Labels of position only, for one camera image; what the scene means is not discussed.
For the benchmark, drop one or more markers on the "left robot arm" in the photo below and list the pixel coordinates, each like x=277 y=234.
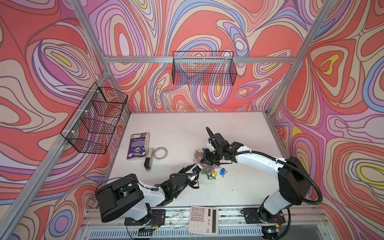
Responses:
x=130 y=198

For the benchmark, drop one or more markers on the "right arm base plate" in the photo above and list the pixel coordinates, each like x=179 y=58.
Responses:
x=256 y=216

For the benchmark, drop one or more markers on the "blue tag key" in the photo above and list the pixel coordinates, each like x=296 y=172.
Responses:
x=222 y=172

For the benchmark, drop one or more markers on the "small white label card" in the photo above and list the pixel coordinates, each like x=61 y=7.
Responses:
x=177 y=215

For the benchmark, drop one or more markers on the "back wire basket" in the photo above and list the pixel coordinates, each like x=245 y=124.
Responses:
x=210 y=68

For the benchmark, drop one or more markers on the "black stapler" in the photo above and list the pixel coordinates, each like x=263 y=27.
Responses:
x=149 y=160

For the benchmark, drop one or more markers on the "white pink calculator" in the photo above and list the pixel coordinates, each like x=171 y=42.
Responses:
x=204 y=221

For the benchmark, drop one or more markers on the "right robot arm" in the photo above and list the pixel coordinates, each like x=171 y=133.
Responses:
x=295 y=184

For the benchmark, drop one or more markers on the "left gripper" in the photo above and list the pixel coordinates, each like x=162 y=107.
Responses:
x=184 y=171

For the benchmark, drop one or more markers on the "round keyring disc with keys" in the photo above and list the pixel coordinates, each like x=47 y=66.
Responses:
x=211 y=171

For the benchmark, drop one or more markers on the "left wire basket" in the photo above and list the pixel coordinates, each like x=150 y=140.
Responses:
x=95 y=120

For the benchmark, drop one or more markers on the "clear tape roll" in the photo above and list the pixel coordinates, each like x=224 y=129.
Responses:
x=160 y=153

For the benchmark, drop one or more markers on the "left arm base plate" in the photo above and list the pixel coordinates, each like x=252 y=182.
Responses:
x=154 y=219

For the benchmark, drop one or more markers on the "wire basket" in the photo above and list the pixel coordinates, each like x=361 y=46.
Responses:
x=95 y=120
x=210 y=68

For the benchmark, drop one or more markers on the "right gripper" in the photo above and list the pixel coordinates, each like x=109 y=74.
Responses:
x=206 y=159

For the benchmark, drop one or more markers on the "purple book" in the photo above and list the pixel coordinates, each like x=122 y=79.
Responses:
x=138 y=147

